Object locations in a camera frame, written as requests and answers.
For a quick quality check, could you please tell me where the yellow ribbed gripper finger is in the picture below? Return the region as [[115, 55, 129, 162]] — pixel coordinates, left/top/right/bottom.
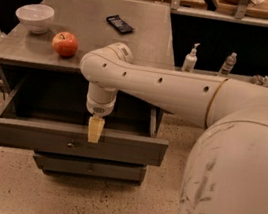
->
[[87, 115, 105, 143]]

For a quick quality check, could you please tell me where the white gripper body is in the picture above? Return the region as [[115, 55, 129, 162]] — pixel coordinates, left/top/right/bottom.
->
[[86, 83, 117, 117]]

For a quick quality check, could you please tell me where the grey top drawer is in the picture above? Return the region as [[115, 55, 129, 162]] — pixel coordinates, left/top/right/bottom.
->
[[0, 78, 169, 166]]

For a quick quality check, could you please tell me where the grey drawer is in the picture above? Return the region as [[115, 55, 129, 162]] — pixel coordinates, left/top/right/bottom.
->
[[0, 78, 169, 166], [33, 153, 147, 183]]

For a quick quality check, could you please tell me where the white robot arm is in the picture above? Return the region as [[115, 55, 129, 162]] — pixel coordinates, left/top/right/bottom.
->
[[80, 43, 268, 214]]

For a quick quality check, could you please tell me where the grey wooden drawer cabinet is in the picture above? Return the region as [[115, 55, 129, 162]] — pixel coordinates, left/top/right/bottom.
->
[[0, 0, 185, 192]]

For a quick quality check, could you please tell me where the grey lower drawer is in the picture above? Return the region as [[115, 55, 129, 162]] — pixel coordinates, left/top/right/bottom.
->
[[33, 153, 147, 183]]

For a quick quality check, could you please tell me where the red apple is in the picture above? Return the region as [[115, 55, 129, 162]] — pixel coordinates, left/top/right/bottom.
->
[[52, 31, 79, 58]]

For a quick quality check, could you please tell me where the black snack packet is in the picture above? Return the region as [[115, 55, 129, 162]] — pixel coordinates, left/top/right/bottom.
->
[[106, 15, 134, 34]]

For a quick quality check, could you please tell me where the white pump bottle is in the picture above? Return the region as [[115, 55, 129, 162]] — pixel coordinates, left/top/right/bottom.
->
[[181, 43, 199, 72]]

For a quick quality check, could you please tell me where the white bowl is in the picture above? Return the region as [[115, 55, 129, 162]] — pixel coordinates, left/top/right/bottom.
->
[[15, 3, 55, 34]]

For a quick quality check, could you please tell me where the clear water bottle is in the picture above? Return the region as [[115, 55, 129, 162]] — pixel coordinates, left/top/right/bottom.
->
[[218, 52, 237, 76]]

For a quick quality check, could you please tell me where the crumpled plastic wrapper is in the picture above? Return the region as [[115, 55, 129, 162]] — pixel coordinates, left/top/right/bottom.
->
[[250, 75, 268, 86]]

